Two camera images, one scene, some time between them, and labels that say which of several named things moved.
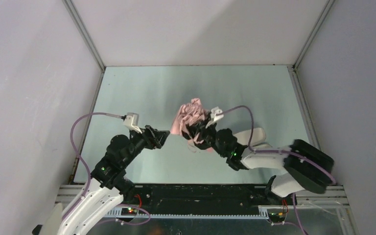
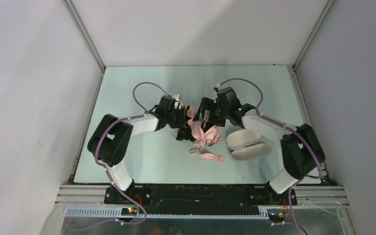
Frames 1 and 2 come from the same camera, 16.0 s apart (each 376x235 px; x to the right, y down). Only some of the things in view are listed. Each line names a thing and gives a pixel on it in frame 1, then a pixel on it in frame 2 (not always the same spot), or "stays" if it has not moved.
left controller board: [129, 211] stays
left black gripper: [153, 137] to [181, 117]
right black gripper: [196, 130] to [205, 114]
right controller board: [276, 217] stays
